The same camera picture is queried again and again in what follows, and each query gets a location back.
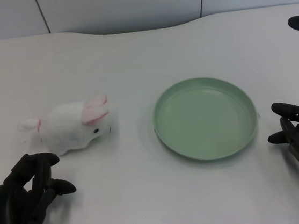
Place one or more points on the green round plate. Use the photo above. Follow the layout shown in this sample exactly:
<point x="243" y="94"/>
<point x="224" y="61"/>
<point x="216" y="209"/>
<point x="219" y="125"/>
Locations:
<point x="207" y="119"/>

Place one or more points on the white plush rabbit doll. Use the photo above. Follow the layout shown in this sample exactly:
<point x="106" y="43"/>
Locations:
<point x="70" y="129"/>

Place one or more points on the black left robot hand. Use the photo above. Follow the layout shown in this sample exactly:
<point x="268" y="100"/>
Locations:
<point x="13" y="197"/>

